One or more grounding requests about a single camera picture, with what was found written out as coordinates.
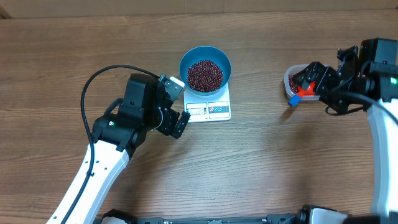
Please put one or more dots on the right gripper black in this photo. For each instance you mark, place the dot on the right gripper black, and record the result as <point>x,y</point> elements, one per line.
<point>327,79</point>

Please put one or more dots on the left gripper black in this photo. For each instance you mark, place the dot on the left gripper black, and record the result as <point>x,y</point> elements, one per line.
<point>171,119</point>

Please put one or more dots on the orange scoop blue handle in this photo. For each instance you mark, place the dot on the orange scoop blue handle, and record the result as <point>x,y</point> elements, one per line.
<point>296,99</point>

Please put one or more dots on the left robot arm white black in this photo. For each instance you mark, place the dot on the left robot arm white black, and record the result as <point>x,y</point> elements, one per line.
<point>116,135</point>

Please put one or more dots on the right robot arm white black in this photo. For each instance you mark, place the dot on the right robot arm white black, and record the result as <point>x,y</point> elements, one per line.
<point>365,80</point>

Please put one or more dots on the white digital kitchen scale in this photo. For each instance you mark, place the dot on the white digital kitchen scale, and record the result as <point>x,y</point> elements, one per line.
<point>216,107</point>

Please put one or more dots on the red beans in bowl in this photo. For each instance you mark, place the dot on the red beans in bowl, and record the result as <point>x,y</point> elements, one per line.
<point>205,76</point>

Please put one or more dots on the blue metal bowl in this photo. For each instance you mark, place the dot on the blue metal bowl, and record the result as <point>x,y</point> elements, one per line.
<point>205,53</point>

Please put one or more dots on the clear plastic bean container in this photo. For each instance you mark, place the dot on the clear plastic bean container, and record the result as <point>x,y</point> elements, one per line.
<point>289,90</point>

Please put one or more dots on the red beans in container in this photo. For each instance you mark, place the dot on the red beans in container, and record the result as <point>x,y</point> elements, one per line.
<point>292,84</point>

